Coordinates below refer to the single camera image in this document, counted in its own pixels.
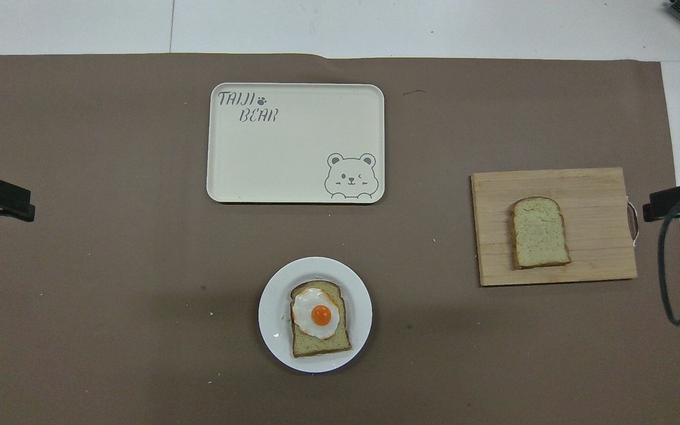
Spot plain bread slice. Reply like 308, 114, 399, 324
512, 197, 571, 270

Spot cream tray with bear print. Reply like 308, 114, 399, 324
206, 83, 385, 205

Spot bread slice under fried egg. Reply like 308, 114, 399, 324
290, 281, 352, 358

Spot white round plate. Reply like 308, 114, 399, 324
258, 256, 373, 374

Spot fried egg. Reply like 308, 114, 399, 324
292, 288, 341, 340

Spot wooden cutting board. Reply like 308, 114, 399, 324
471, 167, 640, 287

